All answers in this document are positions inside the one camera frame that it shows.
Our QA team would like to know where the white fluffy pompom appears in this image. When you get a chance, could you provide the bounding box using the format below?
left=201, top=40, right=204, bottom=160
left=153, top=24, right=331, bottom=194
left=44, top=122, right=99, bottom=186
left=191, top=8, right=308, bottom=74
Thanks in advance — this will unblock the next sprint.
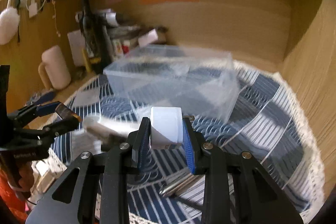
left=0, top=7, right=20, bottom=46

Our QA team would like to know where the blue white patterned cloth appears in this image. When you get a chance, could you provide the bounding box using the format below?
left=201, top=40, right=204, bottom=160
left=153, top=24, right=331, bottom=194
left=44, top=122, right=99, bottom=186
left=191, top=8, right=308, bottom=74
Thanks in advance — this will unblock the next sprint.
left=67, top=62, right=324, bottom=223

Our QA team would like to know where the dark wine bottle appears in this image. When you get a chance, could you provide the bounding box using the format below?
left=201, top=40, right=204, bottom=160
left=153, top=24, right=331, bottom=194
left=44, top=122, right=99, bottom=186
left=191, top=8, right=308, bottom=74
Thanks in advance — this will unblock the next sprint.
left=82, top=0, right=104, bottom=74

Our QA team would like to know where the clear plastic storage box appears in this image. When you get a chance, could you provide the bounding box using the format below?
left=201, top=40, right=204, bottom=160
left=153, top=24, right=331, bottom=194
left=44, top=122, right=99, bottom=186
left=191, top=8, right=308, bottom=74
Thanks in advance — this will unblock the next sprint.
left=103, top=45, right=240, bottom=122

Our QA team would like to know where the white small carton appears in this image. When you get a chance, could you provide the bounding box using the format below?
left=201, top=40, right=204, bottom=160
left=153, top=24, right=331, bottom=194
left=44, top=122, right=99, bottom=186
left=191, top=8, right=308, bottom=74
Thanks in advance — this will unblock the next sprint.
left=138, top=29, right=166, bottom=47

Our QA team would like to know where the pink insulated jug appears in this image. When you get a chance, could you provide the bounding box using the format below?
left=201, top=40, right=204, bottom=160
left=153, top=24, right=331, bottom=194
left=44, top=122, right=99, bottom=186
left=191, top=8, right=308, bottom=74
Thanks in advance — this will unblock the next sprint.
left=38, top=46, right=71, bottom=90

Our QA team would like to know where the stack of papers and books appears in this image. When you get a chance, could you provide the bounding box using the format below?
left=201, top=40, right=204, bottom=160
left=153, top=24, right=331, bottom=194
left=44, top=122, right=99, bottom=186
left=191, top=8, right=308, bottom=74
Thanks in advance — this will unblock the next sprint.
left=75, top=9, right=141, bottom=61

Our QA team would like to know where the white notepad sheet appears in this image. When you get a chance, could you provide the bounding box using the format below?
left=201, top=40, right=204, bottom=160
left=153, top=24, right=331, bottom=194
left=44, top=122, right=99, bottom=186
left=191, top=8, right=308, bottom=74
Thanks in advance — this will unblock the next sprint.
left=67, top=30, right=85, bottom=67

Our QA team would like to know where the white rectangular box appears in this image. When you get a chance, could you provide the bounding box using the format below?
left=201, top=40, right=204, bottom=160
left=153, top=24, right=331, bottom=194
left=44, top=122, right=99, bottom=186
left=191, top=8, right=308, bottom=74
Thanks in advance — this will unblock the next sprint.
left=150, top=107, right=183, bottom=149

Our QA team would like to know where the small dark amber bottle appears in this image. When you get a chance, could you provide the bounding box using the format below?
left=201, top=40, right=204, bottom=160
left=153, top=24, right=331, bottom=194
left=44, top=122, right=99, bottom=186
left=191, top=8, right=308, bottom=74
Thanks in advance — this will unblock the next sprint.
left=55, top=103, right=81, bottom=122

